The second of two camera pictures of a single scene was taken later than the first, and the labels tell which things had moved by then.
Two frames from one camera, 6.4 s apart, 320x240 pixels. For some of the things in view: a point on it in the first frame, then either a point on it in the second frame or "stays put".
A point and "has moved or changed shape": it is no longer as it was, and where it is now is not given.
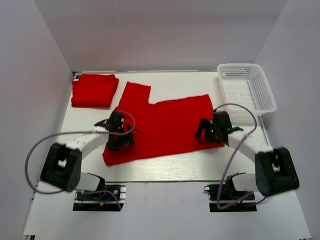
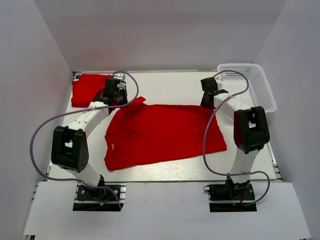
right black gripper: (205, 124) → (204, 103)
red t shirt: (159, 128) has moved or changed shape
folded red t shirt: (94, 90) stays put
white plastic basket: (245, 84) stays put
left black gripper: (127, 140) → (123, 91)
